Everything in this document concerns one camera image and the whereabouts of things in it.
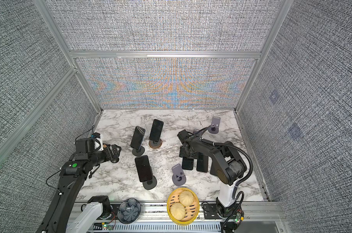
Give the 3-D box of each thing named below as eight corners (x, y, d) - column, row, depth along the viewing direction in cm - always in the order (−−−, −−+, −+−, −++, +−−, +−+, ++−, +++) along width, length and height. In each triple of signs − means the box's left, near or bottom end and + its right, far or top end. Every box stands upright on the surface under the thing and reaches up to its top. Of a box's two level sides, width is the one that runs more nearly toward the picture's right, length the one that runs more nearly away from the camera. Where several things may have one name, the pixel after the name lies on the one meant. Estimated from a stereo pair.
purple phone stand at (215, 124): (208, 133, 107) (211, 124, 99) (207, 126, 111) (210, 116, 103) (218, 133, 107) (222, 124, 99) (216, 126, 111) (220, 116, 103)
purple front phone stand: (175, 187, 83) (175, 181, 75) (170, 174, 88) (169, 167, 80) (185, 183, 85) (186, 176, 77) (180, 170, 90) (180, 163, 81)
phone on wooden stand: (150, 144, 101) (147, 130, 88) (156, 133, 107) (154, 118, 94) (160, 147, 99) (157, 133, 86) (165, 136, 105) (164, 121, 92)
